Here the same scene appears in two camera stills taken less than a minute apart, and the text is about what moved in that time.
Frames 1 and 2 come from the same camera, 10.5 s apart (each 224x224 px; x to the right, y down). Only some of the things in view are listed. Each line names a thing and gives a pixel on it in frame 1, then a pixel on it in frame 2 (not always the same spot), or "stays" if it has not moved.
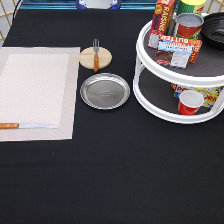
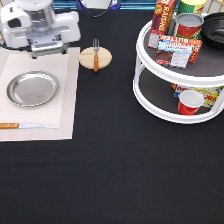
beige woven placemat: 38,85 stays
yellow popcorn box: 209,94 stays
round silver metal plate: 105,91 to 31,88
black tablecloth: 122,166 stays
